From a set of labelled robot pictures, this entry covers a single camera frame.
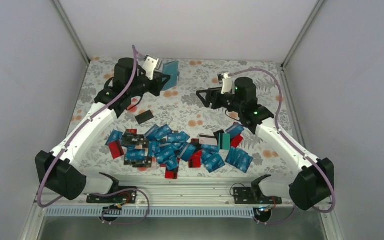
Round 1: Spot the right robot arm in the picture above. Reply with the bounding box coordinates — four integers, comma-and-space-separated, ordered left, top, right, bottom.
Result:
196, 77, 335, 211

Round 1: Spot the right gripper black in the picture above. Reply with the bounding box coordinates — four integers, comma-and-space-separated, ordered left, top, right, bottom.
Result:
195, 87, 243, 113

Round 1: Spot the blue leather card holder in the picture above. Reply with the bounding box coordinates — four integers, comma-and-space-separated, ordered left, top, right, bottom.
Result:
162, 60, 180, 91

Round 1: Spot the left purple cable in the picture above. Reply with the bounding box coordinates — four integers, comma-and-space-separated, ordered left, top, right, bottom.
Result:
36, 44, 153, 209

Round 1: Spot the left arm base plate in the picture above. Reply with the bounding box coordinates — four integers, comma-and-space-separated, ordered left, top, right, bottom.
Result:
86, 186, 138, 205

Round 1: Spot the blue card far left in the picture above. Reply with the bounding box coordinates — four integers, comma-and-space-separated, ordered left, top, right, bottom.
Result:
105, 129, 123, 146

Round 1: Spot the aluminium rail frame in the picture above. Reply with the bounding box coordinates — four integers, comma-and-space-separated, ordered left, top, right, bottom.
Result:
34, 175, 332, 208

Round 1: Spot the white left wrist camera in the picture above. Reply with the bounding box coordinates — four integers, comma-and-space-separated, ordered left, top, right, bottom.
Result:
142, 55, 161, 81

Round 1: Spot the red card left side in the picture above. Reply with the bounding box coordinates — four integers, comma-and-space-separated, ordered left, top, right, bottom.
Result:
108, 140, 125, 160

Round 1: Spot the red card right side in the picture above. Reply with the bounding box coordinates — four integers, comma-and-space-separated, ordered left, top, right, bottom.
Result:
230, 134, 244, 148

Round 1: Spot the white red translucent card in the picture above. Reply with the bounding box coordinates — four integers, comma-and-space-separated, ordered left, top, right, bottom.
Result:
126, 102, 139, 114

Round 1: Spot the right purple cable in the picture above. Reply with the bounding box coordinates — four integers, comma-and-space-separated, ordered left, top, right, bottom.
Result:
230, 68, 337, 214

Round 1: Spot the red card front centre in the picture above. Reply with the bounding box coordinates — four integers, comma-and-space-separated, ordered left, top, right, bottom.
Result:
164, 167, 179, 179

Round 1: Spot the blue cards right stack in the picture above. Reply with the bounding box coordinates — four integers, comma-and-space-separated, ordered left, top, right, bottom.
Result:
225, 147, 254, 173

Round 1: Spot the floral patterned table mat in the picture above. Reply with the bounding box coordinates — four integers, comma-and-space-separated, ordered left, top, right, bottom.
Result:
68, 57, 293, 179

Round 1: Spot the grey perforated cable duct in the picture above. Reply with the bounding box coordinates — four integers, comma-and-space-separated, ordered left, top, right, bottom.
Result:
45, 206, 254, 219

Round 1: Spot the black visa card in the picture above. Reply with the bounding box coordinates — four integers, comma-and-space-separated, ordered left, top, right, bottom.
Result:
120, 132, 149, 148

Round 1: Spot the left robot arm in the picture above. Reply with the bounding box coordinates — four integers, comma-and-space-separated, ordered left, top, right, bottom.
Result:
34, 56, 171, 203

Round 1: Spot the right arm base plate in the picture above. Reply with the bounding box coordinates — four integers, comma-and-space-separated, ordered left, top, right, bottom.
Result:
232, 186, 282, 205

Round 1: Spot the teal black stripe card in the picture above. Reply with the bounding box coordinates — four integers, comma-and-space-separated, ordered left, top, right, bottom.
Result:
218, 133, 231, 150

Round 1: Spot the purple cable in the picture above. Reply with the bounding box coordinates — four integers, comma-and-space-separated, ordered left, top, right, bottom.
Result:
36, 44, 153, 209
230, 68, 337, 214

